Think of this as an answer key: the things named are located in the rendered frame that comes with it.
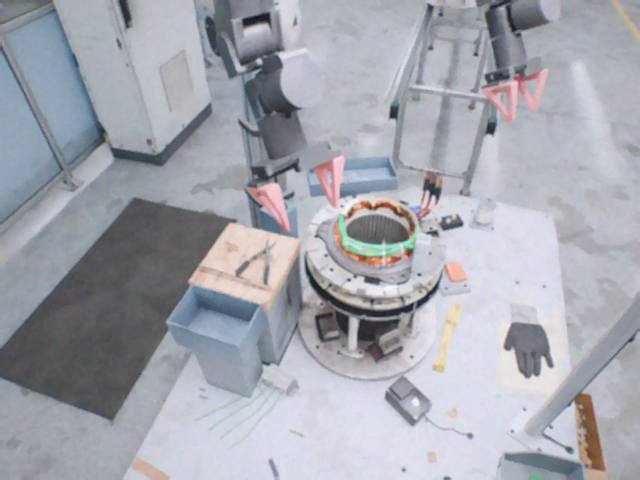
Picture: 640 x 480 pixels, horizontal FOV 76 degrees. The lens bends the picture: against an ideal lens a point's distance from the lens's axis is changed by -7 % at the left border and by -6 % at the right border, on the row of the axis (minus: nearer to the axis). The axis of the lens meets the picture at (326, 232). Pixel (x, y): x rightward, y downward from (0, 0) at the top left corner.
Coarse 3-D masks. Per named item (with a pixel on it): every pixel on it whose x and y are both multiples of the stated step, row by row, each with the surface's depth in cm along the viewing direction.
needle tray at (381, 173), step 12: (384, 156) 128; (312, 168) 127; (348, 168) 129; (360, 168) 129; (372, 168) 130; (384, 168) 130; (312, 180) 126; (348, 180) 126; (360, 180) 119; (372, 180) 120; (384, 180) 120; (396, 180) 121; (312, 192) 120; (348, 192) 121; (360, 192) 122
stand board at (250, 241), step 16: (224, 240) 103; (240, 240) 103; (256, 240) 103; (272, 240) 103; (288, 240) 103; (208, 256) 99; (224, 256) 99; (240, 256) 99; (288, 256) 99; (256, 272) 96; (272, 272) 96; (288, 272) 99; (224, 288) 93; (240, 288) 93; (256, 288) 93
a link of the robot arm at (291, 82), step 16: (224, 32) 52; (224, 48) 52; (288, 48) 55; (304, 48) 48; (224, 64) 55; (256, 64) 50; (272, 64) 49; (288, 64) 47; (304, 64) 48; (272, 80) 49; (288, 80) 47; (304, 80) 48; (320, 80) 49; (272, 96) 50; (288, 96) 48; (304, 96) 49; (320, 96) 50; (288, 112) 53
